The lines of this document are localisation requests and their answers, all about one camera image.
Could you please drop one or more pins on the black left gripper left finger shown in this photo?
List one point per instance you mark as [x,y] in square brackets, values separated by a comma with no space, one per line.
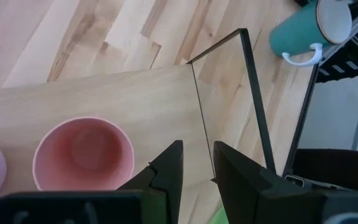
[169,174]

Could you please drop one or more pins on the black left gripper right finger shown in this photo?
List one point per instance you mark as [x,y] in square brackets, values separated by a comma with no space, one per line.
[244,186]

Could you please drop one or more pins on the pink plastic cup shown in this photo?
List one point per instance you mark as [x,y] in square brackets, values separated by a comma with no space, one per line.
[82,155]

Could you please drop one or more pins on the teal mug white inside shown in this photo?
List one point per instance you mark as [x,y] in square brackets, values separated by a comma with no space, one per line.
[294,34]

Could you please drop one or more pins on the green cloth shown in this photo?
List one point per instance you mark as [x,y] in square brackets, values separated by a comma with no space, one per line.
[220,217]

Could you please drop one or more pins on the black aluminium table frame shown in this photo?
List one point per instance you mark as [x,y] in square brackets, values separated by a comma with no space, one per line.
[346,59]

